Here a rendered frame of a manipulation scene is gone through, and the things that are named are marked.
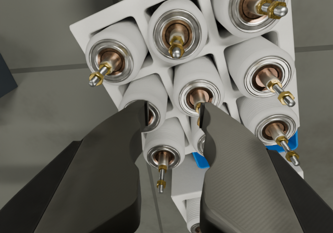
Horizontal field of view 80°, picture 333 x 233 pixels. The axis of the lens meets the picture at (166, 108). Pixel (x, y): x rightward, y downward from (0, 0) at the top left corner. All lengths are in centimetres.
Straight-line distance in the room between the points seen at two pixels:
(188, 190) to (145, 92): 40
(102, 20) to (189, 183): 54
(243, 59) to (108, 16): 25
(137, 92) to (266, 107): 25
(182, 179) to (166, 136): 31
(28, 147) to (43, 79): 34
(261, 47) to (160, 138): 26
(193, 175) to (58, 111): 52
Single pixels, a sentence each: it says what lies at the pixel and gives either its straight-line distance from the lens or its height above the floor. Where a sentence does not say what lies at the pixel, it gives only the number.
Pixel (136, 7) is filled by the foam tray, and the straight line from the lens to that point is 40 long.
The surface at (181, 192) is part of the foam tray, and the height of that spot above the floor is 17.
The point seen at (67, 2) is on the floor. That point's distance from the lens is 65.
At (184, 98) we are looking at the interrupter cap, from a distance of 37.
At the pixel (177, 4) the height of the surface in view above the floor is 25.
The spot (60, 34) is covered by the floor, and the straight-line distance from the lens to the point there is 68.
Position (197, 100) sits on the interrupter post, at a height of 28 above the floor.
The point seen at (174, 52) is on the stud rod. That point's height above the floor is 35.
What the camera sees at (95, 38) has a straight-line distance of 36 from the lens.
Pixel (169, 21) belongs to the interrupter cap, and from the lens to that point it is 32.
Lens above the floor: 58
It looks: 58 degrees down
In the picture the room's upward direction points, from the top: 174 degrees counter-clockwise
